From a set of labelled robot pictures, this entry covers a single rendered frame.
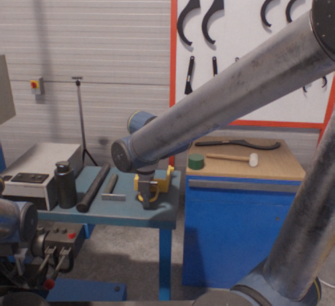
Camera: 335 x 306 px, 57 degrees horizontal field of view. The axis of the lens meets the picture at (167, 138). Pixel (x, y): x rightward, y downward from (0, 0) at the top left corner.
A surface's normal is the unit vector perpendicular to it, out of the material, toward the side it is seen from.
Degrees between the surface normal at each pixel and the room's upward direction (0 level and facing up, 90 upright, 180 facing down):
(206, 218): 90
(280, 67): 103
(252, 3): 90
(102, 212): 0
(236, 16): 90
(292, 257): 92
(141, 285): 0
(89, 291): 0
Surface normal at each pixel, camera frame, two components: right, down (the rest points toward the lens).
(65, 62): -0.09, 0.39
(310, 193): -0.94, 0.05
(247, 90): -0.55, 0.58
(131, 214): 0.01, -0.92
